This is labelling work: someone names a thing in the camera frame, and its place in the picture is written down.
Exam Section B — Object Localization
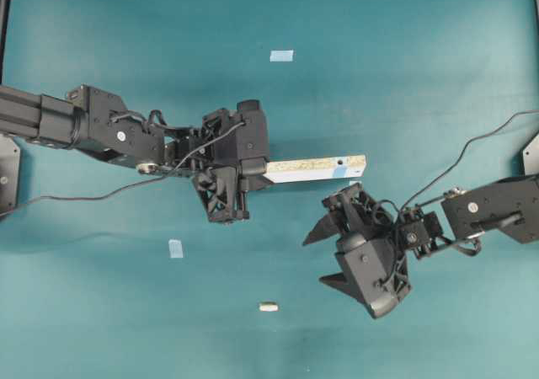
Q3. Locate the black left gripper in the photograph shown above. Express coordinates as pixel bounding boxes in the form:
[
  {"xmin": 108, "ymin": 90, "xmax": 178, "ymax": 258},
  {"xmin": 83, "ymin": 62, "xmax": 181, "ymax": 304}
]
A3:
[{"xmin": 186, "ymin": 108, "xmax": 270, "ymax": 224}]

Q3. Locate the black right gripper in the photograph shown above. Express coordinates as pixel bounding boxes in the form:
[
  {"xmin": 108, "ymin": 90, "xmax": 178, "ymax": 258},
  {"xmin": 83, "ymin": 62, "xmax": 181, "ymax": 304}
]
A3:
[{"xmin": 302, "ymin": 184, "xmax": 407, "ymax": 297}]

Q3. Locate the white particle board plank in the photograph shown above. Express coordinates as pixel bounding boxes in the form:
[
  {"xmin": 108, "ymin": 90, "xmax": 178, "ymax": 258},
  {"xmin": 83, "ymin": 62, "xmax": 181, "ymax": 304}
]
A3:
[{"xmin": 264, "ymin": 155, "xmax": 367, "ymax": 184}]

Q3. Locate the small wooden dowel rod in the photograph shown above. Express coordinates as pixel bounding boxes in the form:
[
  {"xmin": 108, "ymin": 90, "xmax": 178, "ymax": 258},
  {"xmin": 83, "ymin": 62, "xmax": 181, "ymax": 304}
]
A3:
[{"xmin": 259, "ymin": 302, "xmax": 280, "ymax": 312}]

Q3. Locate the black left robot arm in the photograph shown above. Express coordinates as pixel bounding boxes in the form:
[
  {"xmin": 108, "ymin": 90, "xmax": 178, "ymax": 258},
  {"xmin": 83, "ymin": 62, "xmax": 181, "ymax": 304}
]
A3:
[{"xmin": 1, "ymin": 85, "xmax": 273, "ymax": 223}]

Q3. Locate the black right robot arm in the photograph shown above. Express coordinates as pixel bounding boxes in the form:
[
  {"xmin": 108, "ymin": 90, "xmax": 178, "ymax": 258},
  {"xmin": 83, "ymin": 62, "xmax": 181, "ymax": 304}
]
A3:
[{"xmin": 303, "ymin": 175, "xmax": 538, "ymax": 318}]

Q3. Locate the blue tape piece lower-left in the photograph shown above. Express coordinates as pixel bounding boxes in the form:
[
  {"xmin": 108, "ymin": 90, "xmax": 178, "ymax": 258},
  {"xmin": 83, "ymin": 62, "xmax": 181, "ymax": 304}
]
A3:
[{"xmin": 168, "ymin": 239, "xmax": 184, "ymax": 259}]

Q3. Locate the blue tape piece top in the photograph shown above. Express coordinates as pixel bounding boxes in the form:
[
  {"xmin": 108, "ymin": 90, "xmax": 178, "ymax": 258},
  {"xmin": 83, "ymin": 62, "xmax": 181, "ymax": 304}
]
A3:
[{"xmin": 269, "ymin": 50, "xmax": 294, "ymax": 62}]

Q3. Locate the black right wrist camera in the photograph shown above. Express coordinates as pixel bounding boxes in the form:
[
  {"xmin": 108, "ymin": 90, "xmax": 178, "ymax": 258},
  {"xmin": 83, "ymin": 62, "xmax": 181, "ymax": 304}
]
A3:
[{"xmin": 334, "ymin": 232, "xmax": 412, "ymax": 318}]

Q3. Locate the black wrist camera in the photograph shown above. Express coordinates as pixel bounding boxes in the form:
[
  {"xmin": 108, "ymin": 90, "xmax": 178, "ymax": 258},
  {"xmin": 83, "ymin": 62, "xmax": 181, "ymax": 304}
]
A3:
[
  {"xmin": 334, "ymin": 232, "xmax": 412, "ymax": 318},
  {"xmin": 209, "ymin": 99, "xmax": 270, "ymax": 176}
]

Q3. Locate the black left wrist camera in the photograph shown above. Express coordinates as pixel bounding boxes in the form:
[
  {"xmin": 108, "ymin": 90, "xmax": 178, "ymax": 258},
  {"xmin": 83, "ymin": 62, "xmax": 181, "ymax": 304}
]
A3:
[{"xmin": 209, "ymin": 99, "xmax": 270, "ymax": 176}]

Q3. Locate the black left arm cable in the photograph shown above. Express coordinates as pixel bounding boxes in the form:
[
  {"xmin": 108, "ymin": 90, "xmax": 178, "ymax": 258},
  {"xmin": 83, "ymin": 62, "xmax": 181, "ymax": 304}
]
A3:
[{"xmin": 0, "ymin": 120, "xmax": 248, "ymax": 220}]

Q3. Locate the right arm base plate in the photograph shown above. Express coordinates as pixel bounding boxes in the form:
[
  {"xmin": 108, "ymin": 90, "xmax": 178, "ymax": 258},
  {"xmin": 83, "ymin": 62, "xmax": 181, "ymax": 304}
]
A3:
[{"xmin": 522, "ymin": 134, "xmax": 539, "ymax": 175}]

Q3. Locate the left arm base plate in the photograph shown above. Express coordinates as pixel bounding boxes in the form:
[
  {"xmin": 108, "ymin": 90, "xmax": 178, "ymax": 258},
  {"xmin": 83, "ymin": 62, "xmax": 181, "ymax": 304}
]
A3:
[{"xmin": 0, "ymin": 136, "xmax": 21, "ymax": 219}]

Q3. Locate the black table frame rail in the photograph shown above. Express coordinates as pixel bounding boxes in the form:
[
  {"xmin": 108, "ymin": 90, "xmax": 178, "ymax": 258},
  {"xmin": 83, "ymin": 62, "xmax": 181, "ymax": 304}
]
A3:
[{"xmin": 0, "ymin": 0, "xmax": 11, "ymax": 80}]

